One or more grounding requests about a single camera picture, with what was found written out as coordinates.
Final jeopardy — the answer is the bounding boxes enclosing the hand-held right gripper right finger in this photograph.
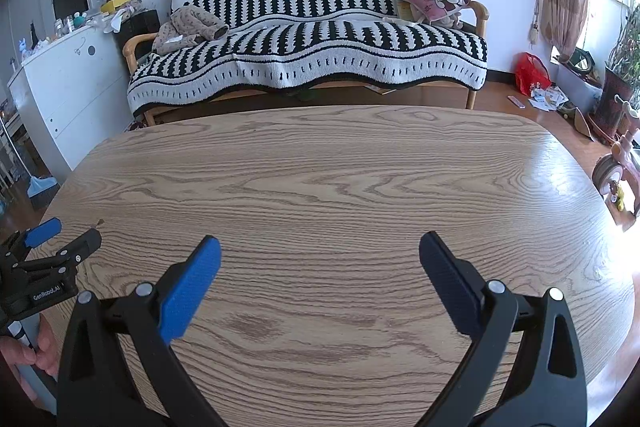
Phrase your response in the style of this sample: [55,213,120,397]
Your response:
[419,231,588,427]

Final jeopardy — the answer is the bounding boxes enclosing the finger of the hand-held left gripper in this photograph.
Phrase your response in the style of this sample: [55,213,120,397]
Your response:
[0,217,63,258]
[20,229,103,276]

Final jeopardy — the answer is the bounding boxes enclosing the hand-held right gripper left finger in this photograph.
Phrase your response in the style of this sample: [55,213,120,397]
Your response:
[56,235,236,427]

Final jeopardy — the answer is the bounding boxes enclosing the person's left hand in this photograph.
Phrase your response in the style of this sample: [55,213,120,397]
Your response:
[0,316,62,400]

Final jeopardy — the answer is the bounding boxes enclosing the blue broom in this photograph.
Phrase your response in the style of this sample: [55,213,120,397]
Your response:
[0,117,58,198]

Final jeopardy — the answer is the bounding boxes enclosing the white cabinet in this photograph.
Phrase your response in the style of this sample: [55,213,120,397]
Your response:
[7,24,132,172]

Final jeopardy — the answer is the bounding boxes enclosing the pink tricycle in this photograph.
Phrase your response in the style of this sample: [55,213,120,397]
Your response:
[591,94,640,220]

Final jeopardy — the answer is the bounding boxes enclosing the wooden armrest sofa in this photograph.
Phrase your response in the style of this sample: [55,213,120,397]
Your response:
[122,0,490,128]

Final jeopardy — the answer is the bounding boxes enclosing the group of bottles and toys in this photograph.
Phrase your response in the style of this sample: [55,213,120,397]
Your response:
[10,9,101,58]

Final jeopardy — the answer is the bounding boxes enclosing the scattered white papers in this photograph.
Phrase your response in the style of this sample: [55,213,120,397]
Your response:
[529,87,570,111]

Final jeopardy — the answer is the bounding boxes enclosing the black speaker box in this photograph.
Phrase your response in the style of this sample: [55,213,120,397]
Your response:
[114,9,161,62]

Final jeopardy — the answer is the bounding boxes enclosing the red plastic bag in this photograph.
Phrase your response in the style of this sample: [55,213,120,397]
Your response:
[514,53,552,98]

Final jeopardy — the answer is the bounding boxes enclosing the potted plant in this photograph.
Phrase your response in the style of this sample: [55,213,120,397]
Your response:
[592,4,640,140]

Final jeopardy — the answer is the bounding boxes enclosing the brown crumpled garment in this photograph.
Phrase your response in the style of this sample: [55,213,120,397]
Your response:
[151,6,230,56]

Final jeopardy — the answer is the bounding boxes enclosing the curtain tassel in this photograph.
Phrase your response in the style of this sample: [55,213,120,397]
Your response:
[529,0,545,45]

